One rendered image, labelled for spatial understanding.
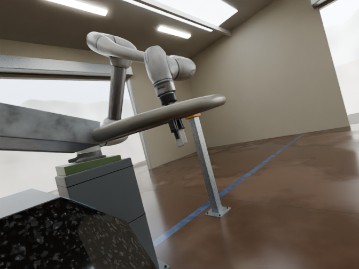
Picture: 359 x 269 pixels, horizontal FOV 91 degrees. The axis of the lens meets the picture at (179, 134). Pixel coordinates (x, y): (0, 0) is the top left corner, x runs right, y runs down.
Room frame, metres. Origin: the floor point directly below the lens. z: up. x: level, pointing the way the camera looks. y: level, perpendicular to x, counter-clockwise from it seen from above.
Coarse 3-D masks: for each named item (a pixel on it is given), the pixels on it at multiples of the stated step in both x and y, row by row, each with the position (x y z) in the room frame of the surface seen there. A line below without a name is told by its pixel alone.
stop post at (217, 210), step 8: (192, 120) 1.78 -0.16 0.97; (192, 128) 1.80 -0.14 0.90; (200, 128) 1.81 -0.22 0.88; (200, 136) 1.79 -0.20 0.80; (200, 144) 1.77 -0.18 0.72; (200, 152) 1.79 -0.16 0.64; (200, 160) 1.80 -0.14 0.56; (208, 160) 1.81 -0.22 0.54; (208, 168) 1.78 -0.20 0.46; (208, 176) 1.77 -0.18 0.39; (208, 184) 1.79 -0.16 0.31; (208, 192) 1.81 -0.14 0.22; (216, 192) 1.80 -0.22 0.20; (216, 200) 1.78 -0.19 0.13; (216, 208) 1.77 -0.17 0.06; (224, 208) 1.83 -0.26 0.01; (216, 216) 1.71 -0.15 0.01
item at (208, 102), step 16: (208, 96) 0.40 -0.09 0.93; (224, 96) 0.49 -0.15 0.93; (144, 112) 0.34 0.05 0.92; (160, 112) 0.34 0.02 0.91; (176, 112) 0.35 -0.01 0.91; (192, 112) 0.37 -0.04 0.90; (96, 128) 0.35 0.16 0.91; (112, 128) 0.33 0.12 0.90; (128, 128) 0.33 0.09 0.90; (144, 128) 0.78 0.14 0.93
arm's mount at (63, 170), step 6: (108, 156) 1.21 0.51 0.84; (114, 156) 1.16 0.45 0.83; (120, 156) 1.19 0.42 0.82; (84, 162) 1.04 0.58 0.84; (90, 162) 1.06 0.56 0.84; (96, 162) 1.08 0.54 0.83; (102, 162) 1.11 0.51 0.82; (108, 162) 1.13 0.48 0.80; (60, 168) 1.05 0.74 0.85; (66, 168) 0.98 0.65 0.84; (72, 168) 1.00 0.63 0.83; (78, 168) 1.01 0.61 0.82; (84, 168) 1.04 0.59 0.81; (90, 168) 1.06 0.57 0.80; (60, 174) 1.09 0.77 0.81; (66, 174) 0.97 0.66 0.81
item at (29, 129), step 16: (0, 112) 0.25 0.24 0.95; (16, 112) 0.26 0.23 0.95; (32, 112) 0.28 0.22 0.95; (48, 112) 0.29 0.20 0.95; (0, 128) 0.24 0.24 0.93; (16, 128) 0.26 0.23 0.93; (32, 128) 0.27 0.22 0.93; (48, 128) 0.29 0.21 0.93; (64, 128) 0.31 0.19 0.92; (80, 128) 0.33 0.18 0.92; (0, 144) 0.29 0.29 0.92; (16, 144) 0.30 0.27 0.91; (32, 144) 0.31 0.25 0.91; (48, 144) 0.32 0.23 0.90; (64, 144) 0.33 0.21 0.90; (80, 144) 0.34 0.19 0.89; (96, 144) 0.35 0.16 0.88
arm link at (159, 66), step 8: (152, 48) 0.73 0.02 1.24; (160, 48) 0.75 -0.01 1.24; (144, 56) 0.76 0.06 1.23; (152, 56) 0.73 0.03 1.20; (160, 56) 0.73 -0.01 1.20; (168, 56) 0.77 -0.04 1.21; (152, 64) 0.73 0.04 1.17; (160, 64) 0.73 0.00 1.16; (168, 64) 0.75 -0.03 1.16; (176, 64) 0.79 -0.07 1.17; (152, 72) 0.74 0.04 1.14; (160, 72) 0.73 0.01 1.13; (168, 72) 0.75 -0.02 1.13; (176, 72) 0.80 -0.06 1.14; (152, 80) 0.76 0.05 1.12; (160, 80) 0.74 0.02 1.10
